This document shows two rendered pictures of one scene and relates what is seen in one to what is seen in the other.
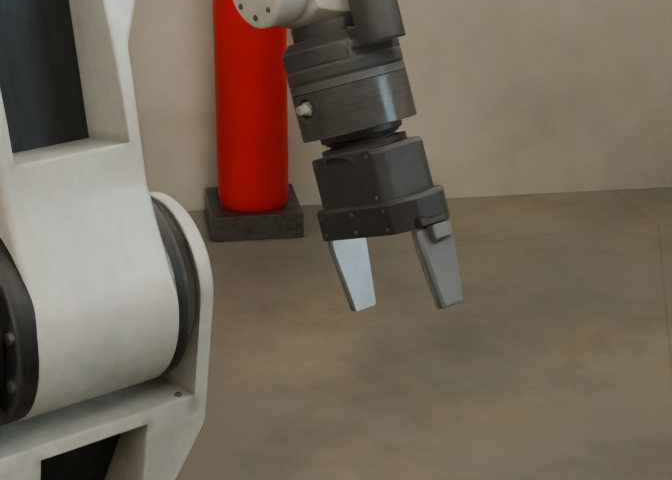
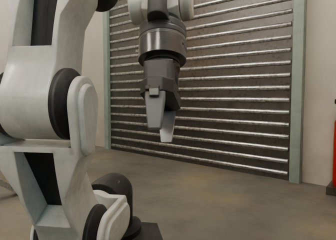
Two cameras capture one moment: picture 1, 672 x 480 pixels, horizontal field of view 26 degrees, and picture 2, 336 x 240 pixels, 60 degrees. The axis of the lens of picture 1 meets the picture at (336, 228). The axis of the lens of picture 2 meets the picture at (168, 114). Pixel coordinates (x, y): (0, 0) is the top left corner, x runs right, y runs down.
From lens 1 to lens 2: 0.89 m
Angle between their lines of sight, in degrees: 49
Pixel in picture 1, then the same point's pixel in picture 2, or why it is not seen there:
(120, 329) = (24, 105)
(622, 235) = not seen: outside the picture
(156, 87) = (318, 147)
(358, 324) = not seen: outside the picture
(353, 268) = (165, 124)
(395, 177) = (149, 71)
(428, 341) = not seen: outside the picture
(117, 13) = (60, 4)
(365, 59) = (151, 25)
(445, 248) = (156, 102)
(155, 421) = (56, 153)
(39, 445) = (14, 146)
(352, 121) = (142, 50)
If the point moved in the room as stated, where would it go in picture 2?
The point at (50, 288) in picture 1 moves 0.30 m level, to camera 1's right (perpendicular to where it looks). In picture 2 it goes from (6, 85) to (78, 78)
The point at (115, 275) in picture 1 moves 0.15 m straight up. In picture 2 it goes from (28, 86) to (25, 1)
